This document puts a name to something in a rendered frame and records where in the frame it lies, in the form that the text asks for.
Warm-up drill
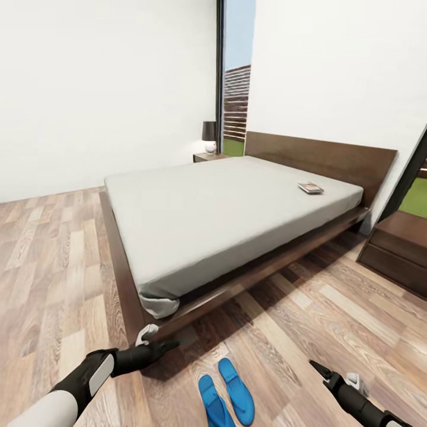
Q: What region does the hardback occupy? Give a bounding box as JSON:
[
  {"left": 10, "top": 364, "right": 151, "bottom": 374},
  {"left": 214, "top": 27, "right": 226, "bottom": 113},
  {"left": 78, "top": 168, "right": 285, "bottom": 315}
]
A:
[{"left": 297, "top": 181, "right": 324, "bottom": 193}]

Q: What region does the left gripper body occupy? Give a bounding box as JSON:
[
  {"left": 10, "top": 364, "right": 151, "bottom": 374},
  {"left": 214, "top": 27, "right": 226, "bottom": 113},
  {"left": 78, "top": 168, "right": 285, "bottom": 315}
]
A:
[{"left": 128, "top": 340, "right": 160, "bottom": 373}]

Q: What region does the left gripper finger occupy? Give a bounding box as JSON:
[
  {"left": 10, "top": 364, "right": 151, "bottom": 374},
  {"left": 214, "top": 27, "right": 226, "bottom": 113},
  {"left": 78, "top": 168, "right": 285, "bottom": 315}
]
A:
[{"left": 159, "top": 342, "right": 180, "bottom": 356}]

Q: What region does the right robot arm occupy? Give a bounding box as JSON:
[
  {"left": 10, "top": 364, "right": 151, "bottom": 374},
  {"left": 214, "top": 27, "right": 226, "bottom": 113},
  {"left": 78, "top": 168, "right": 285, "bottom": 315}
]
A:
[{"left": 309, "top": 360, "right": 412, "bottom": 427}]

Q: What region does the sandal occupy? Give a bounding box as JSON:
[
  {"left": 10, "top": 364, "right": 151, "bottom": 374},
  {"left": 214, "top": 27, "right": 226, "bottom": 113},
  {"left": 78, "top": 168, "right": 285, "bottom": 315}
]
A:
[
  {"left": 198, "top": 375, "right": 236, "bottom": 427},
  {"left": 218, "top": 358, "right": 254, "bottom": 427}
]

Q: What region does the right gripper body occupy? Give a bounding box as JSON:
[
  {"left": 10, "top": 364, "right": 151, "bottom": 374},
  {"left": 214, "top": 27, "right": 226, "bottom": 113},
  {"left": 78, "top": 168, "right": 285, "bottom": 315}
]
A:
[{"left": 327, "top": 371, "right": 371, "bottom": 425}]

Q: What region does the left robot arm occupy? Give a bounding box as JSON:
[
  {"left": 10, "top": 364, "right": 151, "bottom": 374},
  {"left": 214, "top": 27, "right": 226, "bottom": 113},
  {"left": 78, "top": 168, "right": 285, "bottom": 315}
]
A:
[{"left": 6, "top": 324, "right": 180, "bottom": 427}]

